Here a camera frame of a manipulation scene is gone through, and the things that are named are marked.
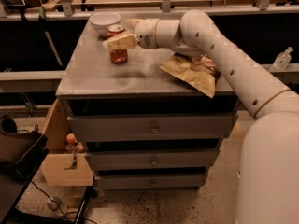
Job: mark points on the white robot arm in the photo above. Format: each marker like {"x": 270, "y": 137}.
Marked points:
{"x": 268, "y": 173}

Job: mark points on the wooden side box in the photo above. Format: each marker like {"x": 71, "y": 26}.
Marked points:
{"x": 59, "y": 168}

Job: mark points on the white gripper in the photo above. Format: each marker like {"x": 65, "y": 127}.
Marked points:
{"x": 146, "y": 33}

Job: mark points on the white bowl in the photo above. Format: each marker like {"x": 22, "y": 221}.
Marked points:
{"x": 102, "y": 20}

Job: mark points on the red coke can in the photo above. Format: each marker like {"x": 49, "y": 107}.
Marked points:
{"x": 117, "y": 56}

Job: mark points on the black cart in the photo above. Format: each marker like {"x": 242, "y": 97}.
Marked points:
{"x": 20, "y": 155}

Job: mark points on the sea salt chip bag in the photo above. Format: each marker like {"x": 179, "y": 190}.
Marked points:
{"x": 199, "y": 72}

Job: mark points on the orange fruit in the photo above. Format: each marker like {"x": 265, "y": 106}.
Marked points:
{"x": 70, "y": 139}
{"x": 80, "y": 148}

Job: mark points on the clear sanitizer bottle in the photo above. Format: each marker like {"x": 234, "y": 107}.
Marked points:
{"x": 283, "y": 59}

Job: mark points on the grey drawer cabinet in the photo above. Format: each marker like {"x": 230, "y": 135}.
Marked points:
{"x": 143, "y": 128}

